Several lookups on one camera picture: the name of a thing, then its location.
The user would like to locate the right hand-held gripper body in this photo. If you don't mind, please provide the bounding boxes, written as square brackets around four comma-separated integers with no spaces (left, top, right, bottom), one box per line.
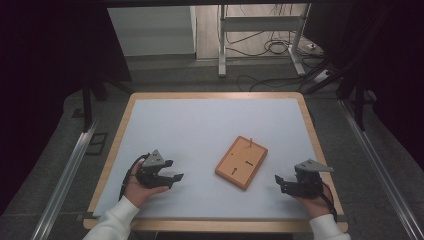
[283,158,335,200]

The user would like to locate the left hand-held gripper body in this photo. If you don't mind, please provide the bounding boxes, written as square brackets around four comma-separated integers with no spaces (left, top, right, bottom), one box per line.
[134,149,175,190]

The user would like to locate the wooden picture frame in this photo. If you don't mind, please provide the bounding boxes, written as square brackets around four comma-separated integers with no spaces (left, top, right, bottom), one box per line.
[214,135,269,192]

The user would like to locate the person's right hand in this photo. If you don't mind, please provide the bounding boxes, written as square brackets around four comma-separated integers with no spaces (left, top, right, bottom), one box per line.
[293,184,334,221]

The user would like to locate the person's left hand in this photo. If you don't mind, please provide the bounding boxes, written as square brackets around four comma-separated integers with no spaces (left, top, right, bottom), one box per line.
[123,161,170,208]

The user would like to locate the white table mat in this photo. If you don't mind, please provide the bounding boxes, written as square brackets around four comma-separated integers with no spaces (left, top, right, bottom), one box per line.
[93,98,335,220]

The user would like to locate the black floor plate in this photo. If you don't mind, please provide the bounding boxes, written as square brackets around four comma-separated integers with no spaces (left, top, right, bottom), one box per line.
[85,132,109,156]

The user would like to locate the wooden-edged table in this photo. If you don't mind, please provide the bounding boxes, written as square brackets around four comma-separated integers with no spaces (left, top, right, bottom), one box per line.
[83,92,349,234]

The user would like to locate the black metal stand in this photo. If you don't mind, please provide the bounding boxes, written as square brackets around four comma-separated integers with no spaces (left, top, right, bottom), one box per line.
[81,74,134,133]
[303,59,368,132]

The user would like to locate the white power strip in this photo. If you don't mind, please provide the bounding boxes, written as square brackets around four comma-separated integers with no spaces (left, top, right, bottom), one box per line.
[313,69,333,84]

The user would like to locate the grey cabinet panel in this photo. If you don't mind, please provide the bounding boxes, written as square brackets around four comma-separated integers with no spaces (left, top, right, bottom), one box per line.
[107,5,198,58]

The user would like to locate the dark curtain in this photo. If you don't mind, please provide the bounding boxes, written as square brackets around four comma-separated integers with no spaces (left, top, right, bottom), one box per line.
[0,0,133,214]
[304,0,424,171]

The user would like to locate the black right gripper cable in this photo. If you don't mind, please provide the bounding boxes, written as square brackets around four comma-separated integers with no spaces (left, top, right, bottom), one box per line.
[319,181,338,223]

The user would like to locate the aluminium floor rail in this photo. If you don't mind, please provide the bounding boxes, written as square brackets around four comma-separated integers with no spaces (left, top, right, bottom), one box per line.
[338,99,424,240]
[31,121,99,240]

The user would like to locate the long black floor cable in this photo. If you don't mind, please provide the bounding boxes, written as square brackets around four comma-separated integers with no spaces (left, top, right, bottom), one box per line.
[236,58,331,93]

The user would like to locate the white metal desk frame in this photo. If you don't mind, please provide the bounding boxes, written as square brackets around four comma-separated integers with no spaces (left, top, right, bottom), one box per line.
[218,3,313,78]

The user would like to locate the black floor cable bundle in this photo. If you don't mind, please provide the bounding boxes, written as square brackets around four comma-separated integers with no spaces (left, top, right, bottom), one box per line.
[224,3,303,58]

